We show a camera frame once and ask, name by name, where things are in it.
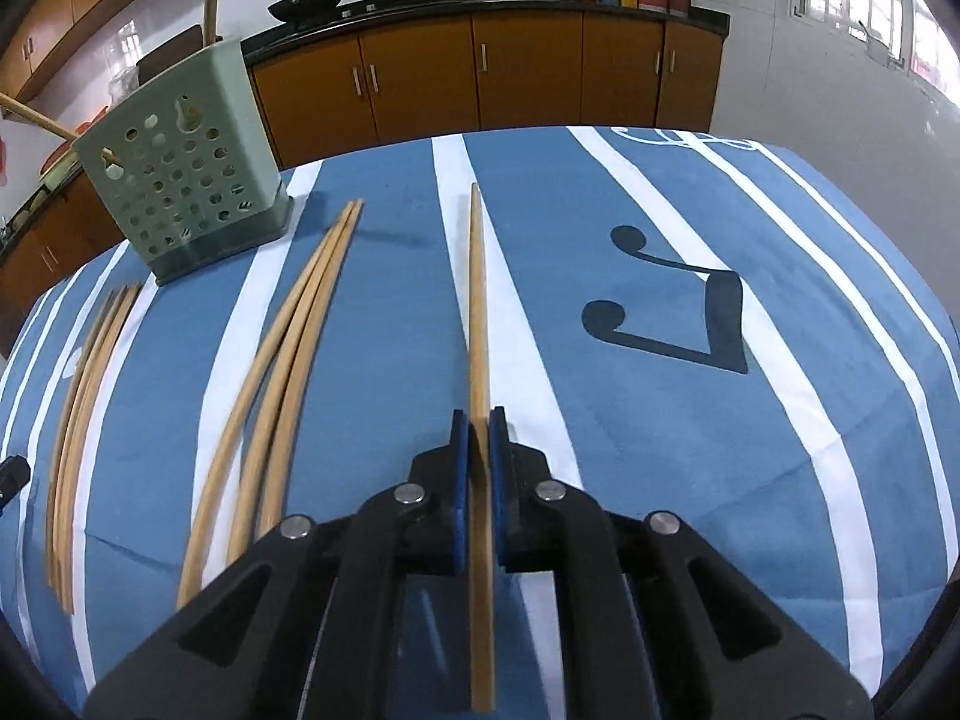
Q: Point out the black kitchen countertop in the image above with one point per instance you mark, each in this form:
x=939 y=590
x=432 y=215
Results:
x=525 y=0

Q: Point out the glass cups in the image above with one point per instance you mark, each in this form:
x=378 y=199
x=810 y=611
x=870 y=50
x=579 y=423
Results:
x=126 y=90

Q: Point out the gas stove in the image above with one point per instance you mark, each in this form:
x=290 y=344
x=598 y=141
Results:
x=390 y=5

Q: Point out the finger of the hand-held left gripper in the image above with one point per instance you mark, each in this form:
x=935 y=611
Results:
x=11 y=476

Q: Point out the brown lower kitchen cabinets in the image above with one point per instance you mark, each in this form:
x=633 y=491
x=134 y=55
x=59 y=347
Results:
x=420 y=75

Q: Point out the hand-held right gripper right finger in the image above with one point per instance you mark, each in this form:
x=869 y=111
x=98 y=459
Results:
x=499 y=465

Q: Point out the blue striped tablecloth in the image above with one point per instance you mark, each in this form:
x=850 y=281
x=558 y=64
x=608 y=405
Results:
x=675 y=465

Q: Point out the green perforated utensil holder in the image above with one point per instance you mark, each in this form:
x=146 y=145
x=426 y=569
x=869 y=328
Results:
x=225 y=90

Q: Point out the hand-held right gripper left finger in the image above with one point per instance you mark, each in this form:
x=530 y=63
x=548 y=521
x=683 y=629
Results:
x=456 y=465

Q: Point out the dark cutting board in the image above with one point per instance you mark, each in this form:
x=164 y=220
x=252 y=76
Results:
x=169 y=52

